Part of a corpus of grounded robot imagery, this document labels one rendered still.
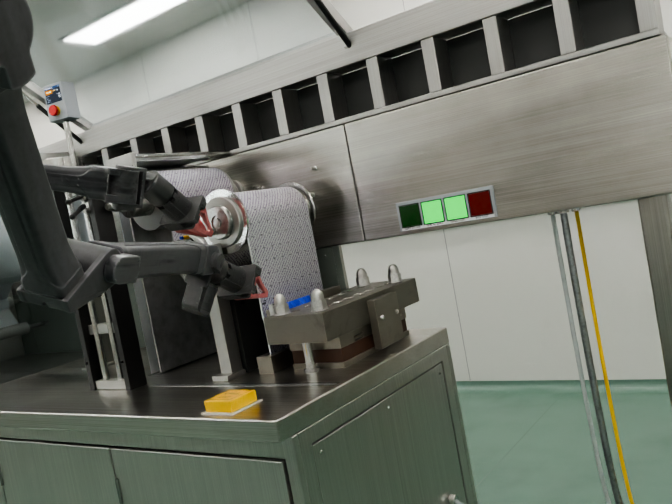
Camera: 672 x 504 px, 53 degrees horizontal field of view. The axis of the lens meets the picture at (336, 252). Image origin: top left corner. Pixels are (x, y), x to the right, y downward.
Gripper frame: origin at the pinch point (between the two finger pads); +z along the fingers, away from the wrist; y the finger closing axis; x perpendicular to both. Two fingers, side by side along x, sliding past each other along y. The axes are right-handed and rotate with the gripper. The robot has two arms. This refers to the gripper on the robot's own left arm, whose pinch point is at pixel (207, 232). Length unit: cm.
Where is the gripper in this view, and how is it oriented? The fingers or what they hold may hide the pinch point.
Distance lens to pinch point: 154.1
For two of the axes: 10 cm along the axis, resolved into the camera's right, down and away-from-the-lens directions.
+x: 2.2, -8.6, 4.7
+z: 4.9, 5.1, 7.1
